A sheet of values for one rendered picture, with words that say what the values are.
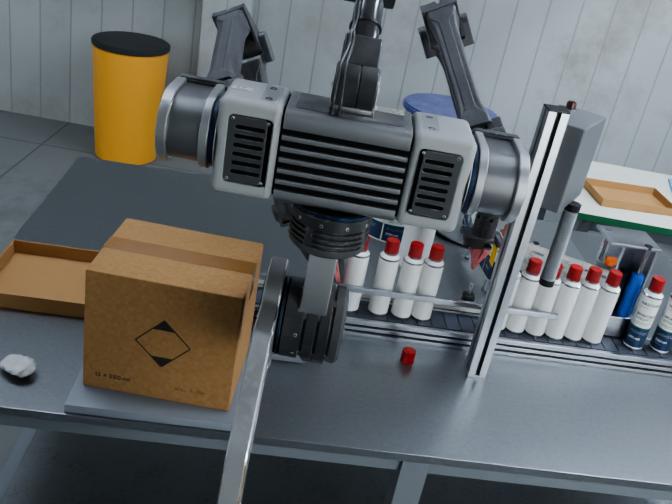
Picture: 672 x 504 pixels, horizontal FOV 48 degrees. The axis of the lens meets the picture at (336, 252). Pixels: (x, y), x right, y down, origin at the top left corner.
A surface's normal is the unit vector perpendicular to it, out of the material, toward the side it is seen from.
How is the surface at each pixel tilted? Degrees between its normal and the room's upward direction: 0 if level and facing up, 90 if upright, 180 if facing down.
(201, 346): 90
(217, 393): 90
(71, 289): 0
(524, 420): 0
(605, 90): 90
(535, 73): 90
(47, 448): 0
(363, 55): 44
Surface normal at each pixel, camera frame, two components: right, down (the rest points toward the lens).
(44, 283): 0.17, -0.88
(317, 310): -0.05, 0.45
